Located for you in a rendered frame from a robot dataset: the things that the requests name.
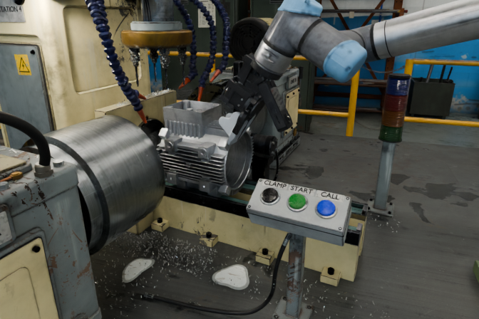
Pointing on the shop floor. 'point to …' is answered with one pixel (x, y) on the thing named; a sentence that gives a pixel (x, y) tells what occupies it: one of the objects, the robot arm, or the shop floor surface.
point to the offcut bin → (430, 95)
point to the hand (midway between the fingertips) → (234, 142)
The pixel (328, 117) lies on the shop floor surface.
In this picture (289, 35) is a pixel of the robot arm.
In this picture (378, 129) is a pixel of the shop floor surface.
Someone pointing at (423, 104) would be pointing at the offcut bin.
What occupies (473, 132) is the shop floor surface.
